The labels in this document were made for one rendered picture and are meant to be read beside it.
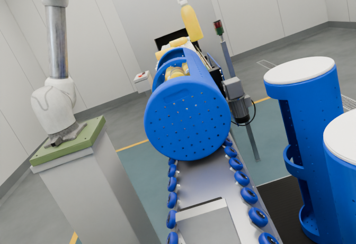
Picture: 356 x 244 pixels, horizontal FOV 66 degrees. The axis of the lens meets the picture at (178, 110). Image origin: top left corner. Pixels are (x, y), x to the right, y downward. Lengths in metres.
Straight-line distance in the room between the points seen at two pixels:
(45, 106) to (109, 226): 0.71
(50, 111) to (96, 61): 4.77
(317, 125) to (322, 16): 5.64
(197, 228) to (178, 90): 0.44
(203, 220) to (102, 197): 1.03
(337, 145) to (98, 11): 5.66
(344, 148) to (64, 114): 1.20
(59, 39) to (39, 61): 4.94
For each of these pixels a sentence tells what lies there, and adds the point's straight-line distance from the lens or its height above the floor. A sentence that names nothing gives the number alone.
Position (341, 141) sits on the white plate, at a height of 1.04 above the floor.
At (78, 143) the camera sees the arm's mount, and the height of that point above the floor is 1.03.
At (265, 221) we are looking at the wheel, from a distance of 0.66.
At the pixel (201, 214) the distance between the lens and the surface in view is 0.54.
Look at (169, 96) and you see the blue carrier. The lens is 0.86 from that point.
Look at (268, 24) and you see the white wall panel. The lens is 6.31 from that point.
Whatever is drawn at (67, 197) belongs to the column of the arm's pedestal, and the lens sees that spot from 1.57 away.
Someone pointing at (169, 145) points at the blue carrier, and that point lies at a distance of 0.92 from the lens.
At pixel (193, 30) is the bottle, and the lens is 1.44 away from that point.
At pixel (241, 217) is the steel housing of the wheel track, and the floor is 0.93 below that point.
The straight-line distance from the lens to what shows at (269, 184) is 2.05.
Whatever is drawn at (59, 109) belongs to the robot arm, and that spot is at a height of 1.19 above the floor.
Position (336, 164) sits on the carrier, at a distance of 0.70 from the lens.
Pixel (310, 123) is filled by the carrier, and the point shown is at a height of 0.85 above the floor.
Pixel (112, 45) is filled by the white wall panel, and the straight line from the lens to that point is 6.06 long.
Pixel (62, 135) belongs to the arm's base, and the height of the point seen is 1.07.
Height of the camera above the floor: 1.43
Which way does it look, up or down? 19 degrees down
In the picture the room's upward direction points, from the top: 21 degrees counter-clockwise
